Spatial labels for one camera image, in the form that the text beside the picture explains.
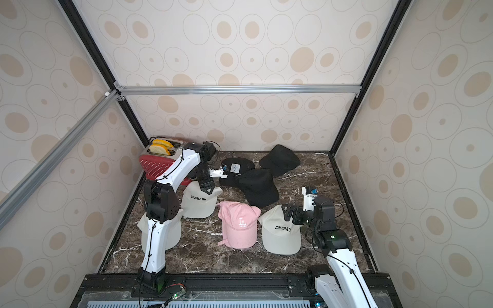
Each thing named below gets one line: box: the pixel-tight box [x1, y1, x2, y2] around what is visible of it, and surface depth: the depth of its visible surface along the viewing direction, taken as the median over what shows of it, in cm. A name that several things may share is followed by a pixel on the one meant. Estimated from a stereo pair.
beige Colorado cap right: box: [258, 204, 303, 256], surface depth 87 cm
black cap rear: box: [258, 144, 302, 177], surface depth 115 cm
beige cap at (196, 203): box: [181, 180, 223, 219], surface depth 96 cm
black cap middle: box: [238, 168, 280, 208], surface depth 100 cm
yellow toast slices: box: [149, 138, 174, 156], surface depth 97 cm
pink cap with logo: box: [217, 200, 262, 249], surface depth 83 cm
